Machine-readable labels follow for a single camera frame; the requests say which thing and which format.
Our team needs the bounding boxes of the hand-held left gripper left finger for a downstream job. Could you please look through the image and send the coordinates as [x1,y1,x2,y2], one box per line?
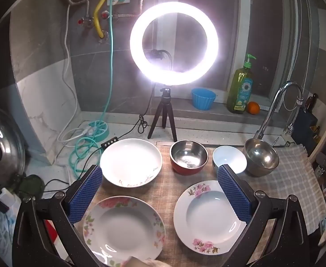
[12,165,103,267]

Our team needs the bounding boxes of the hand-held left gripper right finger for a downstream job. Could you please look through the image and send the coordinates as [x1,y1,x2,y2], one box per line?
[217,164,311,267]

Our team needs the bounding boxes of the pink flower plate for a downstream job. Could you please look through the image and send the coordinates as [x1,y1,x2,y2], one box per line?
[173,180,248,253]

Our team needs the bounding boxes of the light blue ceramic bowl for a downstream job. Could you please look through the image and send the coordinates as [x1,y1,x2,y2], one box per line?
[212,145,247,174]

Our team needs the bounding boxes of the large steel bowl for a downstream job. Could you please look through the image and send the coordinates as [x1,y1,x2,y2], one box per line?
[243,138,280,177]

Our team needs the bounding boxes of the floral rim plate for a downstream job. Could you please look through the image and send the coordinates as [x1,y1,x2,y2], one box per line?
[83,196,166,267]

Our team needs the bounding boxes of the white plate branch print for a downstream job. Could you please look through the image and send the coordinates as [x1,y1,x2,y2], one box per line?
[100,138,163,188]

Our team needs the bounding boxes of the red steel bowl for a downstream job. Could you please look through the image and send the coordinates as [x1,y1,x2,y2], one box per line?
[170,140,209,176]

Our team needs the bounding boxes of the black inline light controller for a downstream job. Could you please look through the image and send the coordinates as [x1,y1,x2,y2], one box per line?
[101,137,119,148]

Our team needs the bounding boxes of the plaid cloth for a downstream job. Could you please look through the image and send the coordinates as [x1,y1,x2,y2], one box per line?
[79,141,326,267]

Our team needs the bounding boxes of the teal round power strip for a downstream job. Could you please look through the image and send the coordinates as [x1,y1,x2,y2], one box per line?
[88,120,109,140]

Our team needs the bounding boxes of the white power adapter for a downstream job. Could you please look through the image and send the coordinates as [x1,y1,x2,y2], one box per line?
[0,188,16,209]

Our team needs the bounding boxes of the orange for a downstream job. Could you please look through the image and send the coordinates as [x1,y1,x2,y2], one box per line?
[247,101,260,115]

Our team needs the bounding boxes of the steel pot lid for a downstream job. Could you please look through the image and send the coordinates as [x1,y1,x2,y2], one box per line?
[0,106,27,195]

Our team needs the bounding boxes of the chrome faucet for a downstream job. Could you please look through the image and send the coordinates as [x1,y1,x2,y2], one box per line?
[252,81,305,141]

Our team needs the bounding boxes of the green dish soap bottle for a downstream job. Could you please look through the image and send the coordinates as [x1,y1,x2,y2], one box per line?
[226,53,258,114]

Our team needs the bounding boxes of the blue ribbed cup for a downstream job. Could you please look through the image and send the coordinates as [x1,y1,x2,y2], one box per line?
[191,88,217,111]

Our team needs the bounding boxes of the dark knife block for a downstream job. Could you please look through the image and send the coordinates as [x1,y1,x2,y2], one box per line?
[292,93,319,151]

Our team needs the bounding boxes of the black cable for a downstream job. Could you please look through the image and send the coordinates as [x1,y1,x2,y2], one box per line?
[42,85,156,192]

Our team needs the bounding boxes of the white cable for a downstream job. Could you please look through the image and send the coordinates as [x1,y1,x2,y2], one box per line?
[57,6,88,148]

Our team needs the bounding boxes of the teal cable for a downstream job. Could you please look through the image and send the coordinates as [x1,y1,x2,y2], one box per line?
[68,0,127,178]

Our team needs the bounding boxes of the white ring light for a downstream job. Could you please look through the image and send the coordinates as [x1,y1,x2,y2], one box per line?
[129,1,219,85]

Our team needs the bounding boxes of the red handle water valve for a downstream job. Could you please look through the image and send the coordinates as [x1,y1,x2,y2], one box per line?
[76,17,94,28]
[101,10,119,20]

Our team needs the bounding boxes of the yellow hose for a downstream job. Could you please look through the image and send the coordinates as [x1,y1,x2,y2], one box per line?
[93,0,109,38]

